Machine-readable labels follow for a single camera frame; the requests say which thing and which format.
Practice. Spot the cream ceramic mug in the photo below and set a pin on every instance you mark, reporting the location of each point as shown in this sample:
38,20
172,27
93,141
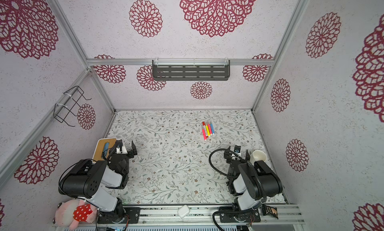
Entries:
258,155

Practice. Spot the white wooden-top tissue box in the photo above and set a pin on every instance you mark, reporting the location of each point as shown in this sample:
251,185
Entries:
102,148

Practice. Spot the white pink-tip marker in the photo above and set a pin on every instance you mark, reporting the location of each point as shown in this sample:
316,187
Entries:
203,123

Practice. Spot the dark metal wall shelf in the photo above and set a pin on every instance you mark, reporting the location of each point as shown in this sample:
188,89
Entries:
191,71

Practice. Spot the pink highlighter pen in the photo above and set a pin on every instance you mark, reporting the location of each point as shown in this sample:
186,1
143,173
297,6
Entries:
204,134

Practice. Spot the black wire wall rack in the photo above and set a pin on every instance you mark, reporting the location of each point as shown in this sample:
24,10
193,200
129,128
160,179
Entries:
64,109

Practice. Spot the pink plush toy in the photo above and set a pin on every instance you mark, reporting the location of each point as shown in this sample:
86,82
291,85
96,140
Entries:
73,212

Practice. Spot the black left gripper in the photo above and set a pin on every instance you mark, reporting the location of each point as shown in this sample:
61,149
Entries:
130,153

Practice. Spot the small circuit board on rail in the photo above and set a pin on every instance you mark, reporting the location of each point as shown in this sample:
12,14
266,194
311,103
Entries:
270,211

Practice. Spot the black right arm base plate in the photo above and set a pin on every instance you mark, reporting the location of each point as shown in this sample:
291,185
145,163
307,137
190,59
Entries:
229,215

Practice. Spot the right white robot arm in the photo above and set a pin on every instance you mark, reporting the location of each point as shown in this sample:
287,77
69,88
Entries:
250,179

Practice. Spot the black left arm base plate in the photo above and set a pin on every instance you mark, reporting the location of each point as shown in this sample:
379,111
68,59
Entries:
129,215

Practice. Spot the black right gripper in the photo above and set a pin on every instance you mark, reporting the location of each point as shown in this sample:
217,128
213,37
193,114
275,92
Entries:
228,156

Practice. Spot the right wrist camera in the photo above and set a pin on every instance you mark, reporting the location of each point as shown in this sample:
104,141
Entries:
237,150

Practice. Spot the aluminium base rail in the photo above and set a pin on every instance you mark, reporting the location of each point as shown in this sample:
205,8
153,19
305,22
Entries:
199,218

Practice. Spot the white pad on rail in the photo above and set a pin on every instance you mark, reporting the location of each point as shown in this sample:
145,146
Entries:
183,211

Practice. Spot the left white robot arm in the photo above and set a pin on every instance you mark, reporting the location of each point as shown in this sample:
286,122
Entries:
88,179

